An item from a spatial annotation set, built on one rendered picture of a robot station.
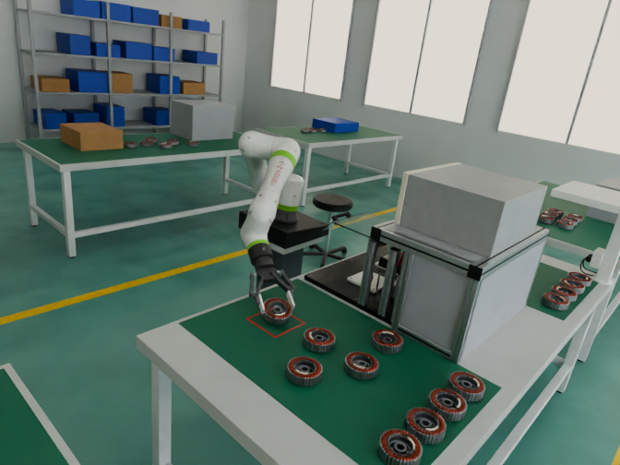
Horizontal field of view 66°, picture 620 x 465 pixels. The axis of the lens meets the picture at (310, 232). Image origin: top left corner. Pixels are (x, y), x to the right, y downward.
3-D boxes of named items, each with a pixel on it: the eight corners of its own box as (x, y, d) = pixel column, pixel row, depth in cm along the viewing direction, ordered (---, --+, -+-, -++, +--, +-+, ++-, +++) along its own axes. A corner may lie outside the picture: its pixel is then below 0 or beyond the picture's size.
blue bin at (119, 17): (89, 17, 688) (89, 0, 680) (117, 20, 717) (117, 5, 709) (101, 18, 661) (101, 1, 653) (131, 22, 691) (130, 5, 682)
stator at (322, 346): (330, 335, 173) (331, 326, 171) (337, 353, 162) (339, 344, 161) (300, 335, 170) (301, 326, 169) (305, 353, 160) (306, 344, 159)
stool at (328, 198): (285, 254, 420) (292, 194, 400) (322, 243, 455) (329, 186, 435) (331, 278, 387) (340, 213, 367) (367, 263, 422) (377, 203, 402)
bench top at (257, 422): (136, 348, 161) (136, 335, 160) (444, 228, 318) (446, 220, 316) (377, 572, 100) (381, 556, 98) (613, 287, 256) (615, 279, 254)
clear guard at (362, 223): (320, 231, 199) (322, 217, 197) (355, 220, 216) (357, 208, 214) (384, 258, 179) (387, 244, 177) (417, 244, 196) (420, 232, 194)
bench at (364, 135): (251, 187, 601) (255, 127, 574) (344, 172, 736) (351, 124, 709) (302, 208, 546) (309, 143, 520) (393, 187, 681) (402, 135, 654)
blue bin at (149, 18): (119, 21, 719) (118, 5, 711) (145, 24, 749) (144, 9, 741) (133, 22, 693) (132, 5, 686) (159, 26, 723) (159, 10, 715)
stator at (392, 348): (401, 357, 164) (403, 349, 163) (369, 351, 166) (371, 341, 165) (401, 339, 175) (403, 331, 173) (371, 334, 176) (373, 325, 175)
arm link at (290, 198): (272, 201, 266) (278, 168, 260) (300, 207, 265) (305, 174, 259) (268, 207, 254) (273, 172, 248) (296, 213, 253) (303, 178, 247)
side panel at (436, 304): (390, 328, 182) (405, 251, 170) (394, 326, 184) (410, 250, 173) (457, 363, 165) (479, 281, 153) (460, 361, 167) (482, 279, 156)
